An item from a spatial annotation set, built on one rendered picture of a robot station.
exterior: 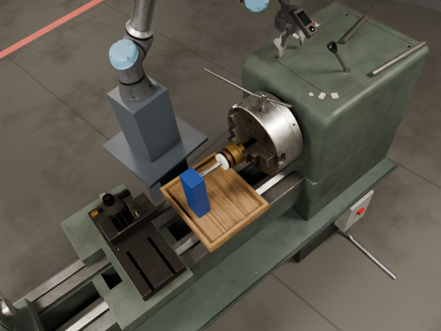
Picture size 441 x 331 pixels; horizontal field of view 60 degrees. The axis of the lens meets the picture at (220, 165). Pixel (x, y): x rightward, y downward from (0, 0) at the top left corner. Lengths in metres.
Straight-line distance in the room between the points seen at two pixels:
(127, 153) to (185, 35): 2.22
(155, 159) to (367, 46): 1.09
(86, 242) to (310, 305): 1.33
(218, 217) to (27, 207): 1.82
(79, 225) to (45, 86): 2.45
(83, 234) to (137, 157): 0.55
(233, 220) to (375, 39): 0.93
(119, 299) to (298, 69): 1.07
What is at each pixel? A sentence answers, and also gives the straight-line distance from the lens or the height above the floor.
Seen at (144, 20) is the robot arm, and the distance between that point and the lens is 1.65.
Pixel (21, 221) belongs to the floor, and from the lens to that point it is 3.02.
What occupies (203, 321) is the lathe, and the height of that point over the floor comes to 0.54.
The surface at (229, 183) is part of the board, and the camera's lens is 1.63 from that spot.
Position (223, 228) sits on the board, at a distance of 1.52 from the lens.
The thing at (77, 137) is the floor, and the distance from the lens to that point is 3.31.
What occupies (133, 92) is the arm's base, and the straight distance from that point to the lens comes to 1.70.
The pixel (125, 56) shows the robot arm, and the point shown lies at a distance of 1.61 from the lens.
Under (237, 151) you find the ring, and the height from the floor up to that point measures 1.12.
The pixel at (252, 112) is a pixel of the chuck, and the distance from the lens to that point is 1.40.
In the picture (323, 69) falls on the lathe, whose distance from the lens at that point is 1.55.
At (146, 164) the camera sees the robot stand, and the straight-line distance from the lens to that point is 1.94.
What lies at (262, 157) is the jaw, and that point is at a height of 1.12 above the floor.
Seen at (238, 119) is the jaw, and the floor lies 1.18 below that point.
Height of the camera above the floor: 2.24
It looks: 53 degrees down
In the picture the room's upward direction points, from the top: 8 degrees counter-clockwise
